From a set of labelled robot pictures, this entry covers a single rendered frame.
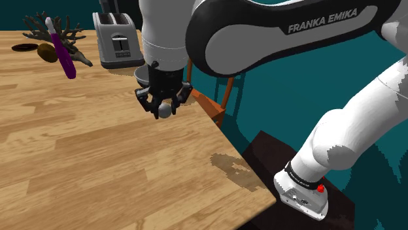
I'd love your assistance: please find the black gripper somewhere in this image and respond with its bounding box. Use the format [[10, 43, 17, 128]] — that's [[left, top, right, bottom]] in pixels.
[[134, 65, 194, 120]]

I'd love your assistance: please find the small grey ball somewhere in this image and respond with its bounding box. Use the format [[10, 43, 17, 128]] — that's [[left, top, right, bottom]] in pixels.
[[158, 102, 173, 120]]

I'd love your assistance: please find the grey bowl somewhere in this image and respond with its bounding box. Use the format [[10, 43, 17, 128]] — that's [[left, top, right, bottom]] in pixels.
[[133, 65, 150, 88]]

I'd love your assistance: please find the orange wooden chair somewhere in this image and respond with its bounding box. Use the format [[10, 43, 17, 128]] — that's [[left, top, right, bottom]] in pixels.
[[186, 58, 237, 129]]

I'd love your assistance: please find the grey toaster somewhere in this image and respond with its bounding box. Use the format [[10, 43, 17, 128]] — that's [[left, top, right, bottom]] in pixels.
[[92, 12, 146, 70]]

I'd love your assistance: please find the purple brush with white tip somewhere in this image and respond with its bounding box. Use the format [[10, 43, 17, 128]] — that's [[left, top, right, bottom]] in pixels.
[[44, 16, 77, 80]]

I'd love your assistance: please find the dark robot stand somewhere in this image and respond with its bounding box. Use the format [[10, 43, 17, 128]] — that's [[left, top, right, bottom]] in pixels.
[[237, 129, 356, 230]]

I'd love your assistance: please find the brown oval fruit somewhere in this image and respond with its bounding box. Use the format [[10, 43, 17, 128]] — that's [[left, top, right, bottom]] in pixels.
[[37, 42, 60, 63]]

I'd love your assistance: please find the brown branching coral ornament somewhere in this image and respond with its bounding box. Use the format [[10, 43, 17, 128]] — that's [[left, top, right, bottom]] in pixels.
[[22, 10, 94, 68]]

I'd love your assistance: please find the dark round plate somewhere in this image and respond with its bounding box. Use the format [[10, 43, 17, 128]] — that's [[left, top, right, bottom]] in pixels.
[[11, 43, 40, 53]]

